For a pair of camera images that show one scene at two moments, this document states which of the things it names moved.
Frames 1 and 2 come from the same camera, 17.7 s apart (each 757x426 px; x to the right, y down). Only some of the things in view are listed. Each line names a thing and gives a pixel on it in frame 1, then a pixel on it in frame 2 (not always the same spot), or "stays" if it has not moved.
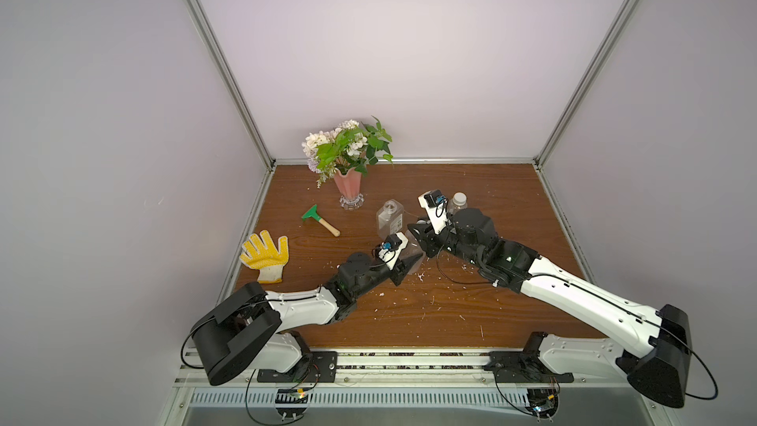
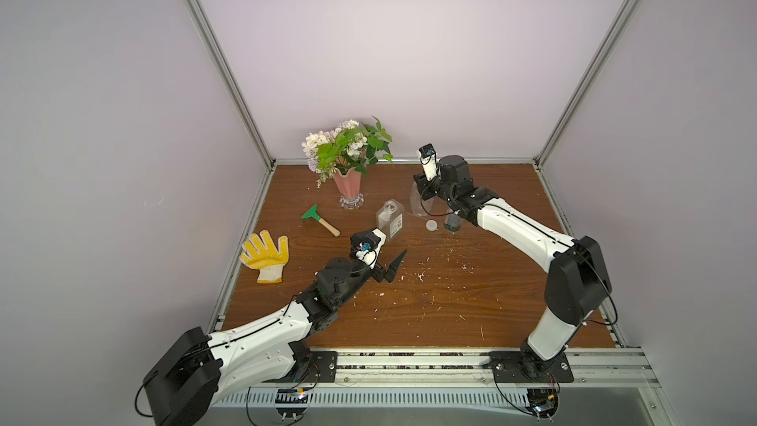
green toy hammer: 313,213 stays
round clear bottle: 412,255 → 420,206
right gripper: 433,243 → 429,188
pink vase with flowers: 344,153 stays
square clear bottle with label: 389,219 stays
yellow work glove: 266,259 stays
